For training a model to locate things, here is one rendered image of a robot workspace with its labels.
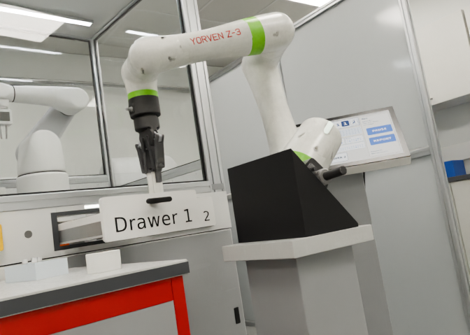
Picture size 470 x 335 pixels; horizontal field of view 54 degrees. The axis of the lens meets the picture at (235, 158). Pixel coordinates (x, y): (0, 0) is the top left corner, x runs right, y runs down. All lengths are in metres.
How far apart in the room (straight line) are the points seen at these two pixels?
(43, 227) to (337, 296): 0.85
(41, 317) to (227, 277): 1.07
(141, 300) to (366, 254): 1.20
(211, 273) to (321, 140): 0.74
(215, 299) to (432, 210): 1.29
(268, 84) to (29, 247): 0.88
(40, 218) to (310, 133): 0.82
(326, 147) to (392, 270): 1.60
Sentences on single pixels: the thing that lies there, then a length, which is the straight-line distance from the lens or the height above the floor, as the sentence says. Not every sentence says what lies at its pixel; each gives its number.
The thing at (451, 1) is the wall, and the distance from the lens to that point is 4.91.
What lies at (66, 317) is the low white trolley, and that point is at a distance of 0.87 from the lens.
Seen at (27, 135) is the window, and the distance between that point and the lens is 1.54.
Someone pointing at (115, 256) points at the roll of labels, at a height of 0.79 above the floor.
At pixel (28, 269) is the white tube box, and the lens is 1.17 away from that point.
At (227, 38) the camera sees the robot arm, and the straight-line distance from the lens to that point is 1.40.
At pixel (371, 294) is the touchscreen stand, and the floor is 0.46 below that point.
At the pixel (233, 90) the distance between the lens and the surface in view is 3.71.
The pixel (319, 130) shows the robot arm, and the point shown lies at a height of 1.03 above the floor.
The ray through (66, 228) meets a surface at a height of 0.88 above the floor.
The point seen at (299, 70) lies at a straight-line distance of 3.16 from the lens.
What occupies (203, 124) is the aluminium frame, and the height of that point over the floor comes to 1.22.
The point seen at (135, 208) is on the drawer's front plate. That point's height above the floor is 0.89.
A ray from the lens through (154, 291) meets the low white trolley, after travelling 0.95.
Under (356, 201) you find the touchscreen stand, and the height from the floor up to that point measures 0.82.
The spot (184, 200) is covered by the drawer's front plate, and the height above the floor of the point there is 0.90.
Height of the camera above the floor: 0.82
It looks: 8 degrees up
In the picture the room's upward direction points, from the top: 9 degrees counter-clockwise
